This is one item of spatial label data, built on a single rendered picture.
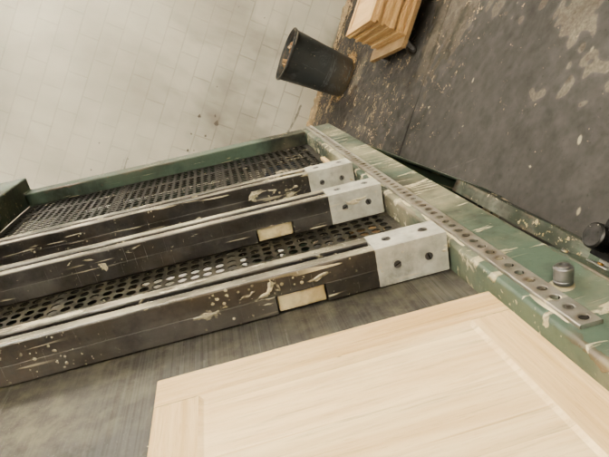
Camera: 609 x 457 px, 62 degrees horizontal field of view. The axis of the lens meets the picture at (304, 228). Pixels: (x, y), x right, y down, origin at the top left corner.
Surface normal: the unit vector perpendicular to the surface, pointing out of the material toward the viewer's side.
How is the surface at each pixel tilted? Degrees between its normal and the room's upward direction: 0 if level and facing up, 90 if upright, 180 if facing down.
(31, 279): 90
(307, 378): 58
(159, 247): 90
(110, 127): 90
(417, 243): 90
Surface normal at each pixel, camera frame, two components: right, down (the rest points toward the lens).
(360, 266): 0.18, 0.32
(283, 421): -0.18, -0.92
